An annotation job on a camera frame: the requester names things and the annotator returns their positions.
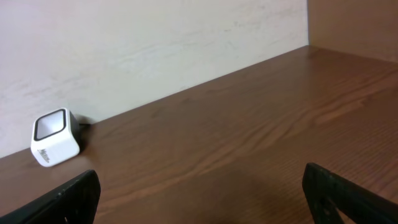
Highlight white barcode scanner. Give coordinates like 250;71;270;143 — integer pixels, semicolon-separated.
30;108;81;167

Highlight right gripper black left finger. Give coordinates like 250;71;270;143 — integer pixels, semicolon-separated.
1;170;101;224

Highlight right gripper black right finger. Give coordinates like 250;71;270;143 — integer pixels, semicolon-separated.
302;163;397;223

